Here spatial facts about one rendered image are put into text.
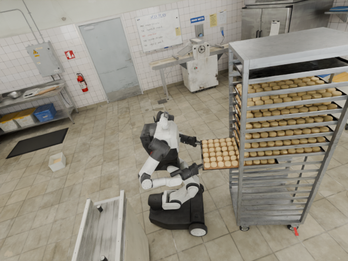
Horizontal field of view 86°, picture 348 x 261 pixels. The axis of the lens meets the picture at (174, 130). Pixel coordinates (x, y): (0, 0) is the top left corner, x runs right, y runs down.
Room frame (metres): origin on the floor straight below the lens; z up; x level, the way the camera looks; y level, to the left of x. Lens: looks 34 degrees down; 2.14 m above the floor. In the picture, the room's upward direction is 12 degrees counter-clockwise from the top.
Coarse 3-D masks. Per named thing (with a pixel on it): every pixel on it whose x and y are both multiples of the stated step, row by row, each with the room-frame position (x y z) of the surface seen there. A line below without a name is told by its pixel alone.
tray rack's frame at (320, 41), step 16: (304, 32) 1.31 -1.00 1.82; (320, 32) 1.23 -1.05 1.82; (336, 32) 1.15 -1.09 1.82; (240, 48) 1.24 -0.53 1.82; (256, 48) 1.17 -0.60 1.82; (272, 48) 1.10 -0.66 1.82; (288, 48) 1.04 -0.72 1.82; (304, 48) 0.98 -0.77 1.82; (320, 48) 0.93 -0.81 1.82; (336, 48) 0.91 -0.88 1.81; (336, 128) 0.90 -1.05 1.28; (336, 144) 0.87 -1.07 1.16; (304, 160) 1.12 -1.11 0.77; (320, 176) 0.88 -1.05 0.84; (256, 192) 1.30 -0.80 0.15; (256, 208) 1.11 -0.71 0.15; (272, 208) 1.08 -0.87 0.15; (304, 208) 0.90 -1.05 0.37; (240, 224) 0.98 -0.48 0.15; (256, 224) 0.95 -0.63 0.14; (272, 224) 0.93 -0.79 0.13; (288, 224) 0.90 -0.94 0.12
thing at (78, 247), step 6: (90, 198) 1.08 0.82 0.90; (90, 204) 1.03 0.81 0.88; (84, 210) 0.97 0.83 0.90; (90, 210) 0.99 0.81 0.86; (84, 216) 0.91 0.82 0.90; (84, 222) 0.86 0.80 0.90; (84, 228) 0.82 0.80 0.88; (78, 234) 0.78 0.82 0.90; (84, 234) 0.79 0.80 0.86; (78, 240) 0.73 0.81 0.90; (84, 240) 0.75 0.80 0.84; (78, 246) 0.69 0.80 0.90; (78, 252) 0.65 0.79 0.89; (72, 258) 0.62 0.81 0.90; (78, 258) 0.62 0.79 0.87
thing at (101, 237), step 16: (96, 208) 1.01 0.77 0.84; (112, 208) 0.98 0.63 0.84; (128, 208) 0.98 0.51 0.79; (96, 224) 0.86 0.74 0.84; (112, 224) 0.83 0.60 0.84; (128, 224) 0.85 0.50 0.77; (96, 240) 0.74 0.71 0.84; (112, 240) 0.71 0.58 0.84; (128, 240) 0.73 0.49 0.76; (144, 240) 0.96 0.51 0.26; (96, 256) 0.63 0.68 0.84; (112, 256) 0.61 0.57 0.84; (128, 256) 0.63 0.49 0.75; (144, 256) 0.81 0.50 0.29
